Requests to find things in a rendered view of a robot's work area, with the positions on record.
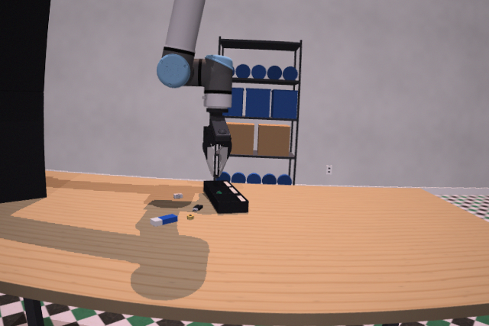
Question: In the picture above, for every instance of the black rack of three labelled bins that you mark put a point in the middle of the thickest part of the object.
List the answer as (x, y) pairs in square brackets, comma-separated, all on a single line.
[(225, 202)]

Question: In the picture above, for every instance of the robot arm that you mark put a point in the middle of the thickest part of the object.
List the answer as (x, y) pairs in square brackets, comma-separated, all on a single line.
[(214, 73)]

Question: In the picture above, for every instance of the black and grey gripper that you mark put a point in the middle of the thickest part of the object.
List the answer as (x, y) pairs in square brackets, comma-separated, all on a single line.
[(209, 142)]

